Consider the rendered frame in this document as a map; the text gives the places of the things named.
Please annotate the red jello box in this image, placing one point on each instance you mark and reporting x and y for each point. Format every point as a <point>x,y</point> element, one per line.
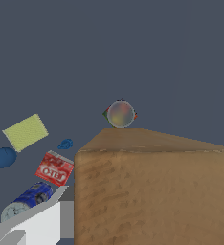
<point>54,168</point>

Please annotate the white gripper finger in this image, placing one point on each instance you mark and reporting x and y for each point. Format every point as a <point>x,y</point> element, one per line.
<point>37,223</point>

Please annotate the brown cardboard box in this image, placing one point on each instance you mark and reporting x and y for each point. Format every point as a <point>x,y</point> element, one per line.
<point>152,191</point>

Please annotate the dark blue round ball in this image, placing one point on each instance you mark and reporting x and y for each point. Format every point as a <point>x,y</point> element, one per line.
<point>3,157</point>

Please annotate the blue and white can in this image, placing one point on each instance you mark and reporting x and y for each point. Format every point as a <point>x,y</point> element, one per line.
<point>29,199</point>

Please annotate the yellow-green sponge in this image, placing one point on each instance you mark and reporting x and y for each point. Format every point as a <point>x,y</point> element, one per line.
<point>25,132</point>

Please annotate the small blue clamp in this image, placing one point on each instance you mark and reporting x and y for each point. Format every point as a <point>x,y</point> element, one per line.
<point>65,144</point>

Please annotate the multicoloured cube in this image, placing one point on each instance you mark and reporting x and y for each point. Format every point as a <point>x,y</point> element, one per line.
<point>105,113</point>

